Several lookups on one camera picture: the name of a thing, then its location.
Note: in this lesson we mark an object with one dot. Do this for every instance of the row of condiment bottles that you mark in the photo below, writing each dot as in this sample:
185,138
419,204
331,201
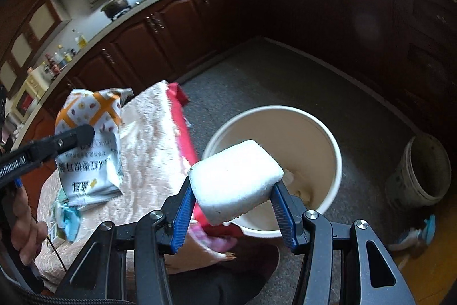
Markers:
59,60

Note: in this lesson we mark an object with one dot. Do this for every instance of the dark wooden kitchen cabinets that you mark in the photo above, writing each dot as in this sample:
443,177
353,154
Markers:
171,26

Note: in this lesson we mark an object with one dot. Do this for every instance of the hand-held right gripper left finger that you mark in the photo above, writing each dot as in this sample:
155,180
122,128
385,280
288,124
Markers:
181,219

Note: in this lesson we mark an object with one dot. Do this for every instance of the white sponge block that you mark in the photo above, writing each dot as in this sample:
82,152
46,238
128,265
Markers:
232,180

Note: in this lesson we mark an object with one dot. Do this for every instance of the pink textured tablecloth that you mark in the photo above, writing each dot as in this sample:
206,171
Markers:
150,147

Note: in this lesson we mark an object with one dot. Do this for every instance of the orange white snack bag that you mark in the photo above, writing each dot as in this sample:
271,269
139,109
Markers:
92,162

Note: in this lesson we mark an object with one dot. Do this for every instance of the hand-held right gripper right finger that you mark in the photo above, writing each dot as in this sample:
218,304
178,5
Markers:
282,219

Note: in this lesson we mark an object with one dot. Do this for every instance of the blue white cloth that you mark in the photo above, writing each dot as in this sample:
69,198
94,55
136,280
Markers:
414,235

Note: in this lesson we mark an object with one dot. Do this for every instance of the cream countertop appliance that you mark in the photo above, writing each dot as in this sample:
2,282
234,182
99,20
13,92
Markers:
32,87

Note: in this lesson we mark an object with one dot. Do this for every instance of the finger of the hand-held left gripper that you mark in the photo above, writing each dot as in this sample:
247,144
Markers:
68,140

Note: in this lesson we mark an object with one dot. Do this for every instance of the white plastic bucket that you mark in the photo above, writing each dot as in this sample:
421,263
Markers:
285,133

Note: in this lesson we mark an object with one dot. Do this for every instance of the yellow oil bottle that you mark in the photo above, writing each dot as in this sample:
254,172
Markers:
81,40

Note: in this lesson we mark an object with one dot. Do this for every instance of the wall cabinet with glass doors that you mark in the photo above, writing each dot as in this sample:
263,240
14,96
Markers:
39,22

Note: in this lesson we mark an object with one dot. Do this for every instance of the red cloth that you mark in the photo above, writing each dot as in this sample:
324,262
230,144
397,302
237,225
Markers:
184,133

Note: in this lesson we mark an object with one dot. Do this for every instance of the small printed packet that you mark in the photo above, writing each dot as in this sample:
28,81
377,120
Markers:
68,221

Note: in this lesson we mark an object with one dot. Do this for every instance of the person's left hand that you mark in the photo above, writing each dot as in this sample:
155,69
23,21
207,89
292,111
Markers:
25,230

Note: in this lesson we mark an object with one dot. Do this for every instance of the cooking pot with lid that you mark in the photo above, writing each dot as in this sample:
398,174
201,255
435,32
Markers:
114,5

